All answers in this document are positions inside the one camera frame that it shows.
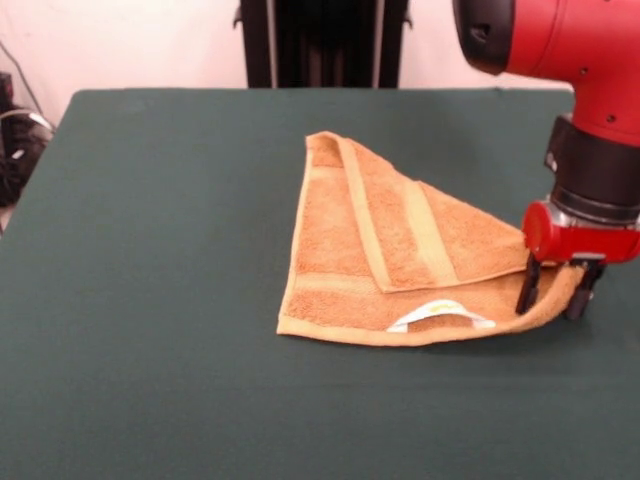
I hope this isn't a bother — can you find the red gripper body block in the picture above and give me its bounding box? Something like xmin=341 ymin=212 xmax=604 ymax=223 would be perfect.
xmin=522 ymin=199 xmax=640 ymax=267

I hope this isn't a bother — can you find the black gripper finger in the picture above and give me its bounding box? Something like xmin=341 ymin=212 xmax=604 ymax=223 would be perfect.
xmin=514 ymin=254 xmax=543 ymax=316
xmin=564 ymin=260 xmax=607 ymax=321

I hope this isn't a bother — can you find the tan terry towel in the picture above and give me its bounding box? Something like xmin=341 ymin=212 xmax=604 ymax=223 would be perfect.
xmin=275 ymin=130 xmax=587 ymax=347

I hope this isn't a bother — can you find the dark green table cloth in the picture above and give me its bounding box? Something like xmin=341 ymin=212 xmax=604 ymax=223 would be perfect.
xmin=0 ymin=87 xmax=640 ymax=480

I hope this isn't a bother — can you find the black pedestal column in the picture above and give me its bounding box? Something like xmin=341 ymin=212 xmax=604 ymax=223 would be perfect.
xmin=232 ymin=0 xmax=414 ymax=90

